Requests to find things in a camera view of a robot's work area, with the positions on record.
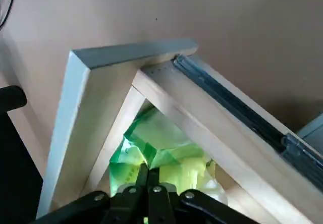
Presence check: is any green tissue pack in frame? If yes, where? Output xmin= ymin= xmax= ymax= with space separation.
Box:
xmin=108 ymin=106 xmax=229 ymax=209

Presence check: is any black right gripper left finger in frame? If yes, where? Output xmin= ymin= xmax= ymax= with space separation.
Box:
xmin=36 ymin=163 xmax=150 ymax=224

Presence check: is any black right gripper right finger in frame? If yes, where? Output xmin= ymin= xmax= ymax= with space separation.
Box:
xmin=145 ymin=167 xmax=254 ymax=224

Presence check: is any wooden drawer with grey front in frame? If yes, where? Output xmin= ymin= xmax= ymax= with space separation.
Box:
xmin=35 ymin=38 xmax=323 ymax=224

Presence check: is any black cylindrical vase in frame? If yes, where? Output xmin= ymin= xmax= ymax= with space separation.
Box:
xmin=0 ymin=85 xmax=28 ymax=113

